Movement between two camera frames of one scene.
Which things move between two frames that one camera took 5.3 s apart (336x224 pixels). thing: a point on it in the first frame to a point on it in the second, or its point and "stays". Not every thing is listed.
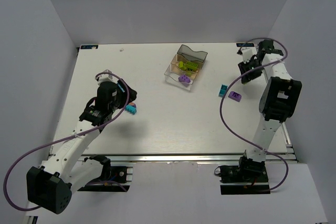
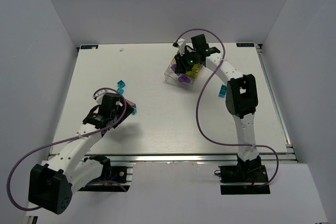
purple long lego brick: (184, 78) stays
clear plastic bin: (182, 73) stays
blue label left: (89, 46) stays
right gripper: (248, 70) to (180, 64)
